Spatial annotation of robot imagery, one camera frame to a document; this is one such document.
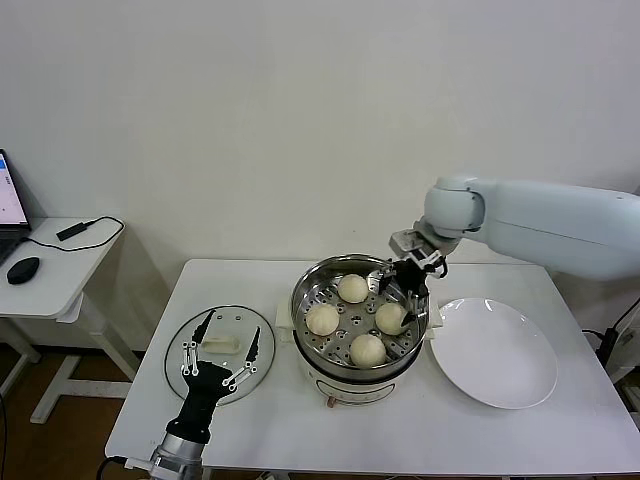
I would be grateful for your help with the round glass lid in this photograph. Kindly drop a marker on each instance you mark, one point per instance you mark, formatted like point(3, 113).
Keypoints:
point(225, 320)

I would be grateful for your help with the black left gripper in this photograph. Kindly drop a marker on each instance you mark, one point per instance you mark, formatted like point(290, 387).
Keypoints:
point(200, 397)

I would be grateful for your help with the black computer mouse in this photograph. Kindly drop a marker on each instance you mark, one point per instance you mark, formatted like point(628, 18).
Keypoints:
point(22, 270)

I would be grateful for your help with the black laptop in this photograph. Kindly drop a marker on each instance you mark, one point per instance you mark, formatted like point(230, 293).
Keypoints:
point(10, 200)

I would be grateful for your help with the stainless steel steamer basket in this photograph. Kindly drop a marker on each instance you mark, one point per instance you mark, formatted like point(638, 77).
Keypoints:
point(320, 350)

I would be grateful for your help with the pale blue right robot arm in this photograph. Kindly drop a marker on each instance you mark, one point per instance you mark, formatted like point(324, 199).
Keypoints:
point(550, 215)

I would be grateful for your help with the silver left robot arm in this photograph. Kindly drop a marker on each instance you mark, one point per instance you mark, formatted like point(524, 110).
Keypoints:
point(177, 457)

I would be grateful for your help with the white oval plate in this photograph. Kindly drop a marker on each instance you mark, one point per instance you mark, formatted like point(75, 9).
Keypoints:
point(490, 355)

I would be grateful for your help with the white electric cooker base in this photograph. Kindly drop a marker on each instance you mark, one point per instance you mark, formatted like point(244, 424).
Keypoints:
point(350, 392)

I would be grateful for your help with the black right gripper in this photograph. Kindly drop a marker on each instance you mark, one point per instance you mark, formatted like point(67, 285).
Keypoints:
point(410, 277)

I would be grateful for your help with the black adapter dongle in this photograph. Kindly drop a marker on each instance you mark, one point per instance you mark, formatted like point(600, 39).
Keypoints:
point(70, 231)

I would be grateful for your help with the white side table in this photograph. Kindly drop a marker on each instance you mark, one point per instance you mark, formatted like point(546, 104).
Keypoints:
point(50, 300)

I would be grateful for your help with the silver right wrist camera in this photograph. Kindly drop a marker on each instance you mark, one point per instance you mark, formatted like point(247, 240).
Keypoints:
point(407, 242)

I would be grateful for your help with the white steamed baozi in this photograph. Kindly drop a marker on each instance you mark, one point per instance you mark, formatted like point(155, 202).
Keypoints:
point(352, 289)
point(367, 350)
point(390, 320)
point(322, 320)

